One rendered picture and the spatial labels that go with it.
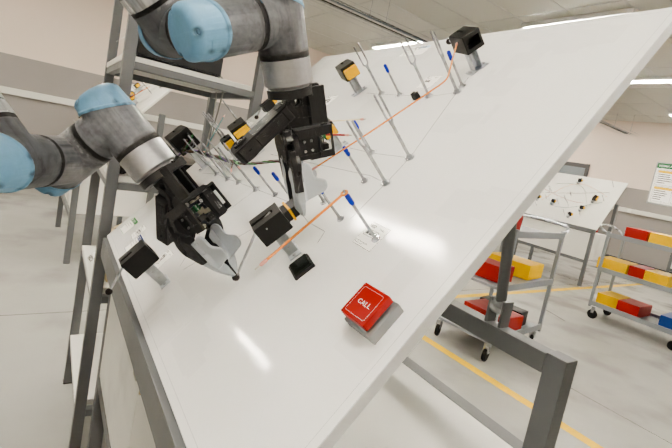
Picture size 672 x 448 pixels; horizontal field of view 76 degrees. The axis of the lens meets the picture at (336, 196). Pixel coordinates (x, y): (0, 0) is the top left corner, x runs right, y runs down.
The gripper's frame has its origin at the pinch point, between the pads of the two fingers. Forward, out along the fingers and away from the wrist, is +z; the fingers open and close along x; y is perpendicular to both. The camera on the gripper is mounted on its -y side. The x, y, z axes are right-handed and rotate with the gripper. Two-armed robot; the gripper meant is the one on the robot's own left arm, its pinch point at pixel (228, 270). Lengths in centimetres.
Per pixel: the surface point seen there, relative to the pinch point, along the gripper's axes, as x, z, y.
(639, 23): 53, 8, 64
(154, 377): -16.2, 6.2, -11.0
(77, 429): -8, 25, -123
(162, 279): 3.0, -3.9, -26.5
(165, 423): -22.0, 10.0, -2.4
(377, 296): -4.9, 10.3, 29.3
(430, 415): 11, 49, 6
